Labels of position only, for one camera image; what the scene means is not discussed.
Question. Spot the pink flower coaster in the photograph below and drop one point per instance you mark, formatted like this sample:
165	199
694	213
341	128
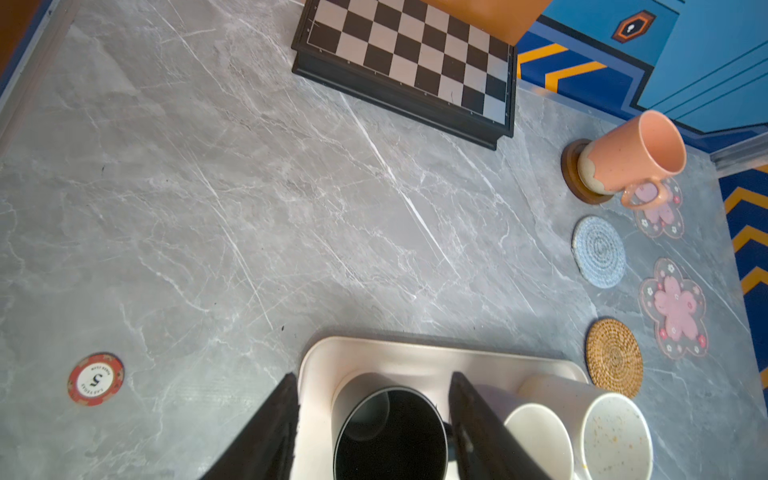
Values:
665	219
676	305

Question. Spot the blue woven round coaster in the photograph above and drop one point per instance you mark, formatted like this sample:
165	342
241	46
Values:
599	252

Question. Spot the black mug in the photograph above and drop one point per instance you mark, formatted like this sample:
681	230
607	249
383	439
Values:
382	429

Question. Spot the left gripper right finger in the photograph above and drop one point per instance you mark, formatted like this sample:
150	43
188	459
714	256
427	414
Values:
484	447

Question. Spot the beige rectangular serving tray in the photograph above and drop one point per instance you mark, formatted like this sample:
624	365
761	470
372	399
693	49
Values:
333	361

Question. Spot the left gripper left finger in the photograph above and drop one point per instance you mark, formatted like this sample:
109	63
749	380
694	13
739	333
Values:
264	449

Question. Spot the black white chessboard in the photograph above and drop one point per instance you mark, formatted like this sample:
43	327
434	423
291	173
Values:
413	59

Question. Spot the woven rattan round coaster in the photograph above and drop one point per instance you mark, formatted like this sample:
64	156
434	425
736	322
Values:
613	358

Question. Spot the orange peach mug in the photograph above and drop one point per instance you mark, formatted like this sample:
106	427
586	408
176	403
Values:
633	159

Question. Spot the cream white mug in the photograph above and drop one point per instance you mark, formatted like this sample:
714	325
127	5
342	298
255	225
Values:
608	432

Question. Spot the white mug purple handle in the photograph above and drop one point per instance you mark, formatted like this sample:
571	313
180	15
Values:
536	427

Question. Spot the brown wooden round coaster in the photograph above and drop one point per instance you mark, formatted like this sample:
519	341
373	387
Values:
569	168

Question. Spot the small red round sticker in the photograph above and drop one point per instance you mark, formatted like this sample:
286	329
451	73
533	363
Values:
96	379

